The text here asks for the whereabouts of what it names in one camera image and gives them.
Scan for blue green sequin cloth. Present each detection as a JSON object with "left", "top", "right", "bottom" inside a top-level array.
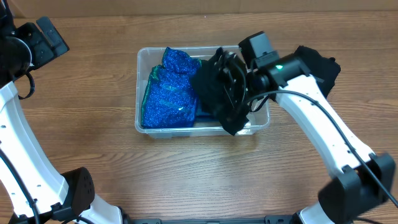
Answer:
[{"left": 141, "top": 47, "right": 201, "bottom": 129}]

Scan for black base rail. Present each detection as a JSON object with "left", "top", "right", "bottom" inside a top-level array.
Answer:
[{"left": 131, "top": 215, "right": 295, "bottom": 224}]

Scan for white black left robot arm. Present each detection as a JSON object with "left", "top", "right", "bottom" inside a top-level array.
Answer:
[{"left": 1, "top": 0, "right": 131, "bottom": 224}]

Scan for clear plastic storage bin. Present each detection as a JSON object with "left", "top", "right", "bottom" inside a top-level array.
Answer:
[{"left": 134, "top": 45, "right": 271, "bottom": 139}]

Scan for long black garment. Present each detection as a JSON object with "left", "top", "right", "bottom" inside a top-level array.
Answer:
[{"left": 190, "top": 47, "right": 249, "bottom": 136}]

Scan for blue denim jeans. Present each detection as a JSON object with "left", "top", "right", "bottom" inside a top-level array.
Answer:
[{"left": 195, "top": 101, "right": 217, "bottom": 123}]

